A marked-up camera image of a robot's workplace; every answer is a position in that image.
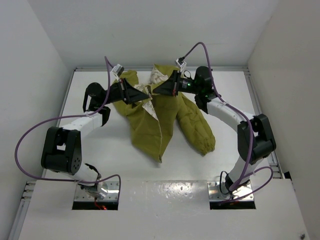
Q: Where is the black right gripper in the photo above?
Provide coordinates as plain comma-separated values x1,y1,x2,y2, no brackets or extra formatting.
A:
153,70,201,97

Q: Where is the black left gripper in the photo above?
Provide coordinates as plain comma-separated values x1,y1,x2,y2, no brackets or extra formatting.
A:
100,77,148,105

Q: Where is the olive green jacket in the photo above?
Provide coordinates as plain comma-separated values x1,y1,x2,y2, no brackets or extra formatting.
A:
113,64,216,163

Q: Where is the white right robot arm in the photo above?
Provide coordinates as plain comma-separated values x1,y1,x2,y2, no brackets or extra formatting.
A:
153,66,276,194

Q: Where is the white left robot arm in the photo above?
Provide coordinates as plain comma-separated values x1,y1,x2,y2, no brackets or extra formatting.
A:
41,78,149,199

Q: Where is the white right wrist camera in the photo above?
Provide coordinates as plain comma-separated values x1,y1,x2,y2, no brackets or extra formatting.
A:
175,57,187,72

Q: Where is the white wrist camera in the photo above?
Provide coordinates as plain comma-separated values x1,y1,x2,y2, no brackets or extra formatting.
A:
175,57,187,72
111,64,124,77

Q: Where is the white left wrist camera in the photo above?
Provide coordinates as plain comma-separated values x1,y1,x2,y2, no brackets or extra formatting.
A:
111,64,124,77

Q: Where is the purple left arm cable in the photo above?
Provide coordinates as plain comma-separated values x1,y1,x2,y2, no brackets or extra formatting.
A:
14,56,121,182

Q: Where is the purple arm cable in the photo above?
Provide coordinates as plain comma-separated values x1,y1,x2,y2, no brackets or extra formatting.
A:
182,41,275,201
14,56,121,182

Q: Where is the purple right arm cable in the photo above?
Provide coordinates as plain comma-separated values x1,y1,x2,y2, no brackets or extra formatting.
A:
182,41,275,201

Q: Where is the left aluminium base plate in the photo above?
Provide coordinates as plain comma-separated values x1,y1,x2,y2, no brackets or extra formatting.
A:
74,180,120,202

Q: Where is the aluminium base plate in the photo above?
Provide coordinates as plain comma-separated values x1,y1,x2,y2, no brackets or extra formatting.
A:
207,180,254,203
74,180,120,202

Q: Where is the right aluminium base plate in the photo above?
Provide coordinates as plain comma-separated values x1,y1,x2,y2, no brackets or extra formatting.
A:
207,180,254,203

